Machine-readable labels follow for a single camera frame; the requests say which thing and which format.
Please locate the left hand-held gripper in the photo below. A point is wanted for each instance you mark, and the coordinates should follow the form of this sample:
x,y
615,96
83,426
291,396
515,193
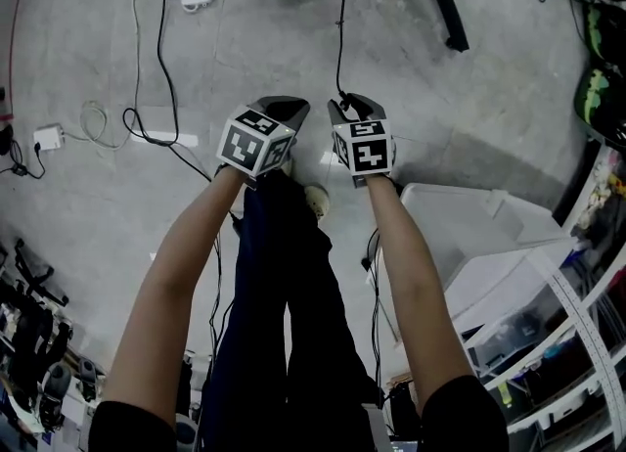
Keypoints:
x,y
244,147

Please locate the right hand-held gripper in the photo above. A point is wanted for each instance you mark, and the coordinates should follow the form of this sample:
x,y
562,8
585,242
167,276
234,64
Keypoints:
x,y
367,154

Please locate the black screen stand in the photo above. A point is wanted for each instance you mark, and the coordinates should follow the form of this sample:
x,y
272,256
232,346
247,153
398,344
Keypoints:
x,y
447,5

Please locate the person's right forearm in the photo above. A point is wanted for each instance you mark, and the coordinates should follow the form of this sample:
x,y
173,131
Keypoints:
x,y
411,284

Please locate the person's left forearm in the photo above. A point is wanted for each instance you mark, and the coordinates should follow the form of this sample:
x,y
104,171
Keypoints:
x,y
166,293

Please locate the person's white shoe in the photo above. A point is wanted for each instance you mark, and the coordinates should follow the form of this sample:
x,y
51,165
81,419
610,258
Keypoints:
x,y
317,200

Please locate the white plastic storage box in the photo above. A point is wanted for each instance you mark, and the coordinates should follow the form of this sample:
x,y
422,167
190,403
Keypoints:
x,y
440,215

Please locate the person's dark trousers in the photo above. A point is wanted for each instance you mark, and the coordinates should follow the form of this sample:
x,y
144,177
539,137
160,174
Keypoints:
x,y
274,318

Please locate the white power adapter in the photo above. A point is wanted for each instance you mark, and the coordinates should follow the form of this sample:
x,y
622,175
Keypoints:
x,y
49,138

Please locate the green black patterned helmet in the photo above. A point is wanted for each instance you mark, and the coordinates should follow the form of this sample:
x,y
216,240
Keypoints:
x,y
599,29
594,93

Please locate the white metal shelf rack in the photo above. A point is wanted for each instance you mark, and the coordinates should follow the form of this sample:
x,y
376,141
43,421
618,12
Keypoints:
x,y
562,288

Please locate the pile of black equipment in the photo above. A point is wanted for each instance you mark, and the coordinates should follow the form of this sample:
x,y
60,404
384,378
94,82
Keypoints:
x,y
29,337

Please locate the person's black shirt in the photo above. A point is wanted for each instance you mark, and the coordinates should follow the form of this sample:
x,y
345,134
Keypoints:
x,y
132,430

